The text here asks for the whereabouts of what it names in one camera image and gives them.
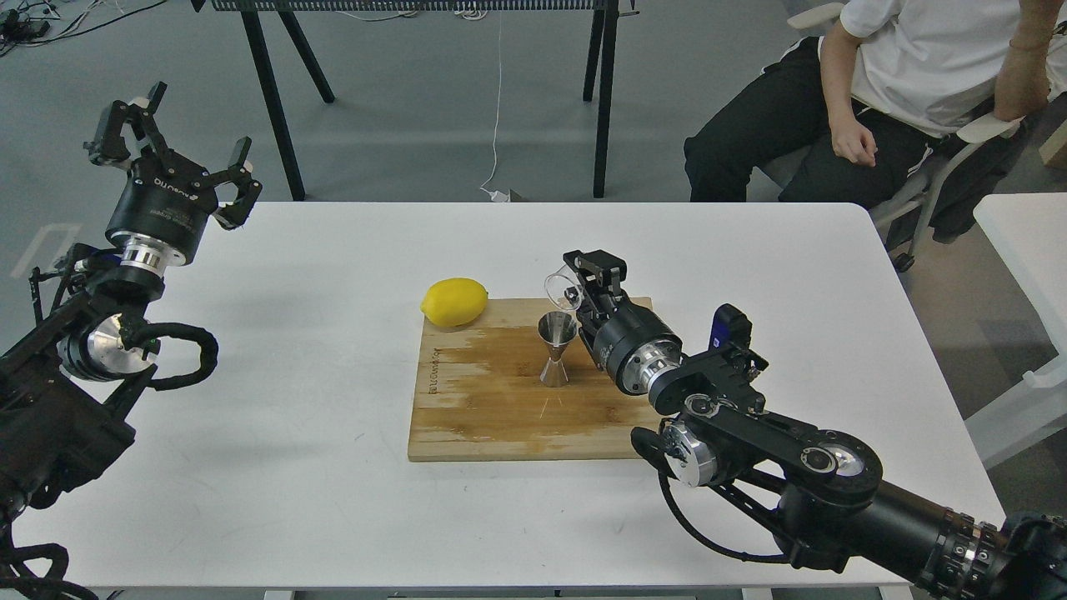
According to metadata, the steel jigger measuring cup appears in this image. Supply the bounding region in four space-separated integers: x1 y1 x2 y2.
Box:
537 311 579 388

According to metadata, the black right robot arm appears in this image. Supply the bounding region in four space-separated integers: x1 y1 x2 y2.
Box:
550 250 1066 599

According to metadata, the wooden cutting board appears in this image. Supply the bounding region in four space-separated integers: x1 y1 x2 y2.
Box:
408 297 660 461

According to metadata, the black metal frame table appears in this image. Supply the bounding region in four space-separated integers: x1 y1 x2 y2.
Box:
190 0 641 203

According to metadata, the yellow lemon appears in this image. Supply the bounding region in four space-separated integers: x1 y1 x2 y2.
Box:
420 277 488 328

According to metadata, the floor cables bundle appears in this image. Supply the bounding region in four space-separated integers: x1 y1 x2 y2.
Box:
0 0 172 59

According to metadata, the seated person white shirt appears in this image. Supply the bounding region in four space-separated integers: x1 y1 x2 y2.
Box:
684 1 1064 209

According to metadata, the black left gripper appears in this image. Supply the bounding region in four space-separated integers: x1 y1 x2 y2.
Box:
83 81 262 269

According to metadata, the white hanging cable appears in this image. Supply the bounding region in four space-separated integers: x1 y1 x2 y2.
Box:
478 17 513 203

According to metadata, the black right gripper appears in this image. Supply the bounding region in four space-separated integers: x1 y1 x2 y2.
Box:
563 250 682 396

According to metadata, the small clear glass cup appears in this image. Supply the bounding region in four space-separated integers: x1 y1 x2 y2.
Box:
544 263 584 312

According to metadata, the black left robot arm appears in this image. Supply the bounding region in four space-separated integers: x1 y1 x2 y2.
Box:
1 82 262 599

